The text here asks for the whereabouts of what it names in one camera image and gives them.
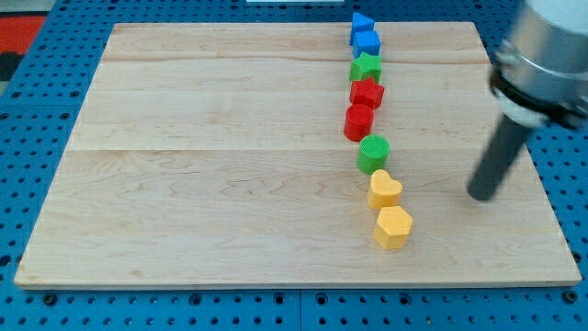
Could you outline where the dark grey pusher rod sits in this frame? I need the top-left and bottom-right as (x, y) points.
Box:
(467, 115), (532, 201)

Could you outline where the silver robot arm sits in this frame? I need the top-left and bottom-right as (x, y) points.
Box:
(467, 0), (587, 201)

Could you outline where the green cylinder block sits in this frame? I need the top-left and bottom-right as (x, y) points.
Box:
(356, 134), (390, 175)

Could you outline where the yellow heart block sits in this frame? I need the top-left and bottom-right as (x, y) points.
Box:
(367, 169), (403, 209)

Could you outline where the yellow hexagon block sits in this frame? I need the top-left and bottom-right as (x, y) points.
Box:
(373, 206), (413, 249)

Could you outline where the red star block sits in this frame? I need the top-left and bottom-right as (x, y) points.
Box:
(349, 77), (385, 109)

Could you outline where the red cylinder block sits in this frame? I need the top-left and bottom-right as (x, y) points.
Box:
(344, 104), (375, 142)

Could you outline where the green star block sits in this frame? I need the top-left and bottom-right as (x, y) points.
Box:
(349, 52), (382, 83)

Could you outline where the blue cube block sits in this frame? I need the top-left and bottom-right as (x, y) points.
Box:
(352, 30), (381, 58)

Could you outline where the blue triangle block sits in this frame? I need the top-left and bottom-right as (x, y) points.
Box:
(349, 12), (375, 46)

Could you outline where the light wooden board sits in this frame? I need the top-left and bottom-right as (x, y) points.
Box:
(14, 22), (582, 291)

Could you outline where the red and black mat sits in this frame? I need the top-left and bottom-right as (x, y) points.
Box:
(1, 11), (48, 82)

